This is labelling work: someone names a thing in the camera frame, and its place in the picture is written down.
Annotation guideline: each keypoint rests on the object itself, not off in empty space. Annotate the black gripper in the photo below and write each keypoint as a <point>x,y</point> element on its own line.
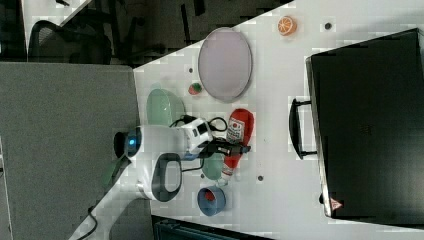
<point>220,145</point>

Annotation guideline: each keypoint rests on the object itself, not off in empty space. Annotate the red plush ketchup bottle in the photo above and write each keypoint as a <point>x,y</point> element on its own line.
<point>240,128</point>

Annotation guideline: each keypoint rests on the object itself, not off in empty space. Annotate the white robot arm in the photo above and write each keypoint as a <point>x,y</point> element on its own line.
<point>154,173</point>

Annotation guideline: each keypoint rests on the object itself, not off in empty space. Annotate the grey round plate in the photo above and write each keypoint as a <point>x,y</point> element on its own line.
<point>225,64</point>

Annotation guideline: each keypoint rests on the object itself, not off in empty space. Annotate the green mug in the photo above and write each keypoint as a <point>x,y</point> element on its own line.
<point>212,169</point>

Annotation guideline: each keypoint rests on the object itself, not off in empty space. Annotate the blue cup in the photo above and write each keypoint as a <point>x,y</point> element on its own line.
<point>211,200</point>

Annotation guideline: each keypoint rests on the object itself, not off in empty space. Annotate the light green bowl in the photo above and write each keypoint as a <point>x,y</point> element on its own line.
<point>163,107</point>

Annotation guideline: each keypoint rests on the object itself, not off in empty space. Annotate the black cylinder upper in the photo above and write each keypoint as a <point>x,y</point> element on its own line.
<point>119,144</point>

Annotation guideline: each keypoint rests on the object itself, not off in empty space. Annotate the orange slice toy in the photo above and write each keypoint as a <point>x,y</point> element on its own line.
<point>287,25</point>

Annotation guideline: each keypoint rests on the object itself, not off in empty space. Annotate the black toaster oven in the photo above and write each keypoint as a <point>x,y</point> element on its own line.
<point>368,118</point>

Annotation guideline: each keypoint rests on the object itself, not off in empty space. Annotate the black office chair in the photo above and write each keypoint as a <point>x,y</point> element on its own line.
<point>74,44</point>

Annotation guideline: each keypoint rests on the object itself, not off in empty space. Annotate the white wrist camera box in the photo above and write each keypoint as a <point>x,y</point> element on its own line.
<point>199,135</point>

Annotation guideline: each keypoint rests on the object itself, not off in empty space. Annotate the black oven door handle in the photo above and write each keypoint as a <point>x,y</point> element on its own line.
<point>295,128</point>

